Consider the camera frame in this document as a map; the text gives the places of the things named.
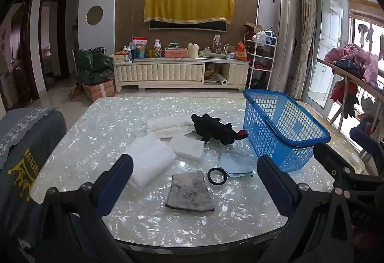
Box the floor standing air conditioner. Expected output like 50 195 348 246
268 0 299 92

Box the large white folded towel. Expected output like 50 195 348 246
125 133 178 188

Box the cream television cabinet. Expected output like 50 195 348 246
114 57 250 92

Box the pink storage box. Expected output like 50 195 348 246
164 48 188 58

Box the grey felt cloth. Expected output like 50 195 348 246
165 170 216 212

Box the white metal rack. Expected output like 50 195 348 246
244 30 278 90

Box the clothes drying rack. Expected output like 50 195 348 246
317 58 384 134

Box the orange bag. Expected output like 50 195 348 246
235 42 248 61

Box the dark wooden door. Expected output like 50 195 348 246
0 0 71 108

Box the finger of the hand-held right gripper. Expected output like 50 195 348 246
313 142 384 198

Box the chair with grey cover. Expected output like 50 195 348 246
0 107 67 251

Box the pile of pink clothes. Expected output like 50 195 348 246
324 43 379 78

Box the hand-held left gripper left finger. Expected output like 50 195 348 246
36 154 135 263

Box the black ring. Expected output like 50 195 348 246
207 168 227 185

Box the cardboard box with red print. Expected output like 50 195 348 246
83 80 116 102

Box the white sponge block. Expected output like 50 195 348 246
168 135 205 161

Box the red and white bag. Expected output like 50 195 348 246
132 37 149 52

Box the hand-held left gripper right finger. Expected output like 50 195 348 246
256 155 354 263

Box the yellow television cover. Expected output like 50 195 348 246
143 0 235 24

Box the white plastic bag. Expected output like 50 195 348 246
252 31 267 46

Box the sliding glass door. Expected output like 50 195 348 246
309 0 351 110

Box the patterned curtain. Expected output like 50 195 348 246
289 0 318 101

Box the green plastic bag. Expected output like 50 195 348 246
75 48 115 85

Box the blue plastic basket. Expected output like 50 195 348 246
243 89 331 173

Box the dark blue chair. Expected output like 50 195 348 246
349 122 384 176

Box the light blue cloth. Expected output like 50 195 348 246
219 153 255 178

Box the black plush toy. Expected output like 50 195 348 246
191 113 249 145

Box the black television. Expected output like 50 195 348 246
149 18 228 32

